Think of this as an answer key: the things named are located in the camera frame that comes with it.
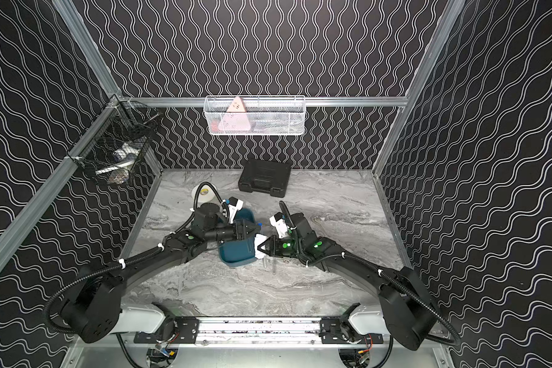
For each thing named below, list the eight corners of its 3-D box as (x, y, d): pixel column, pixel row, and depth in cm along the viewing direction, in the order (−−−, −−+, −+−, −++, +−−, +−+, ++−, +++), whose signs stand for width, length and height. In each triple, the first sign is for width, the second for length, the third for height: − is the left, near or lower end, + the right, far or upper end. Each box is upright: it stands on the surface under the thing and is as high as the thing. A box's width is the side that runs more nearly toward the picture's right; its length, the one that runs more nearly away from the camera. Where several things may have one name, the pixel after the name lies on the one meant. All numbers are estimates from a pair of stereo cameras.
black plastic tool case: (237, 192, 114) (235, 184, 109) (249, 161, 128) (248, 154, 123) (284, 199, 111) (284, 191, 107) (291, 167, 125) (292, 159, 120)
